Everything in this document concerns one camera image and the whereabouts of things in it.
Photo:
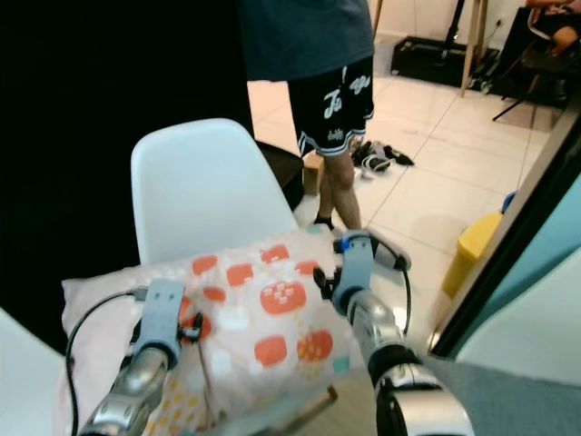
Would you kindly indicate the pink pillow with orange pattern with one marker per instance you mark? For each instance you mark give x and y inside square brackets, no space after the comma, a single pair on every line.
[263,318]

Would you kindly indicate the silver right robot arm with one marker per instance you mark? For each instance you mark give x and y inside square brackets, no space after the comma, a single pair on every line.
[395,359]

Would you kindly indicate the black folding chair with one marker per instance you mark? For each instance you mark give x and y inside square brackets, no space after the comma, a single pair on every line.
[540,77]

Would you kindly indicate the small cardboard box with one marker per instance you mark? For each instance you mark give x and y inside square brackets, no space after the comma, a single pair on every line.
[313,173]

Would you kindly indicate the black round stool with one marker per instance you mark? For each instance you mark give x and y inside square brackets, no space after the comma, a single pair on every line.
[277,168]

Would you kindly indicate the yellow bin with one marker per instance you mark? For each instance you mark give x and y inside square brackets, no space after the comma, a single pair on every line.
[472,250]

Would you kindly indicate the person in black shorts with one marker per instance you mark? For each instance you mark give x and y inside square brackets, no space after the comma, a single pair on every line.
[327,91]

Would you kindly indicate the blue container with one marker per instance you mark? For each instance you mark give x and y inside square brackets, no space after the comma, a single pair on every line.
[508,202]

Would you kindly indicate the dark framed glass door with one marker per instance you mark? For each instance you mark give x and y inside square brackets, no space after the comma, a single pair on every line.
[536,245]

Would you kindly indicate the black treadmill base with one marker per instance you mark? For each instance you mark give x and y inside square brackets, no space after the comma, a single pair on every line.
[422,62]

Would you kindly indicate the wooden table leg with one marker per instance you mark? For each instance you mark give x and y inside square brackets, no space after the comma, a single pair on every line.
[472,45]

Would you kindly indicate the seated person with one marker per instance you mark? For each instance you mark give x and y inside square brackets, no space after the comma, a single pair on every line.
[558,27]

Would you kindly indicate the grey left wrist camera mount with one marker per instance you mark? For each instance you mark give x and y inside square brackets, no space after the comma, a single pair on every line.
[163,316]

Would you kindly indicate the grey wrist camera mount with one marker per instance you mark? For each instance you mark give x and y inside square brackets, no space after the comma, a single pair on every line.
[163,316]
[354,271]

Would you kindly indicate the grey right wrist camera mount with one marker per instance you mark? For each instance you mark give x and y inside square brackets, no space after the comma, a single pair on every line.
[354,271]

